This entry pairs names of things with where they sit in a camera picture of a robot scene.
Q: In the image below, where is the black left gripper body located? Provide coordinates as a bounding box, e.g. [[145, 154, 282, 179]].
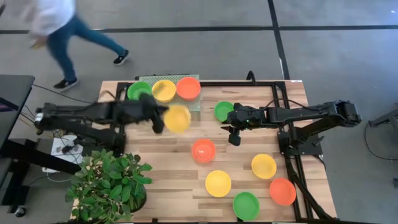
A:
[[124, 93, 158, 125]]

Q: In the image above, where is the pale green perforated metal rack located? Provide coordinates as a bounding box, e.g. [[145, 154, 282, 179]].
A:
[[138, 73, 202, 113]]

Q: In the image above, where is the orange plastic mini bowl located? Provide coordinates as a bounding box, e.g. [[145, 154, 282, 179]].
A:
[[191, 138, 217, 164], [269, 177, 297, 207], [175, 77, 201, 101]]

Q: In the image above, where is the black stand leg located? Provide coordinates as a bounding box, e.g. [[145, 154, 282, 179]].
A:
[[368, 107, 398, 128]]

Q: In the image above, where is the green potted plant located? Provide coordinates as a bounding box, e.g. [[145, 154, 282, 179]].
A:
[[64, 149, 154, 223]]

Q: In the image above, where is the white power strip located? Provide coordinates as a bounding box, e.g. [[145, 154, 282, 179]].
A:
[[42, 134, 85, 174]]

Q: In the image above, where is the yellow plastic mini bowl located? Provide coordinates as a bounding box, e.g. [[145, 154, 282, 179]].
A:
[[205, 170, 232, 198], [151, 79, 177, 103], [251, 153, 277, 180], [162, 105, 192, 134]]

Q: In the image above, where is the black desk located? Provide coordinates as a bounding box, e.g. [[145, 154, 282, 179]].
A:
[[0, 74, 82, 218]]

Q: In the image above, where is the green plastic mini bowl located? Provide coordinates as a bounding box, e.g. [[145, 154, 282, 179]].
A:
[[213, 101, 234, 123], [127, 81, 153, 101], [232, 192, 261, 221]]

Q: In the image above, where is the person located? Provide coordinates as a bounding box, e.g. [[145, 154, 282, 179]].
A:
[[21, 0, 131, 93]]

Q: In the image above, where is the black floor cable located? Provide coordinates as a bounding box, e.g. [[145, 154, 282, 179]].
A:
[[31, 83, 95, 105]]

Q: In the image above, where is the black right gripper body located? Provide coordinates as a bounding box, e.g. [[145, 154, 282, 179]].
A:
[[226, 103, 267, 129]]

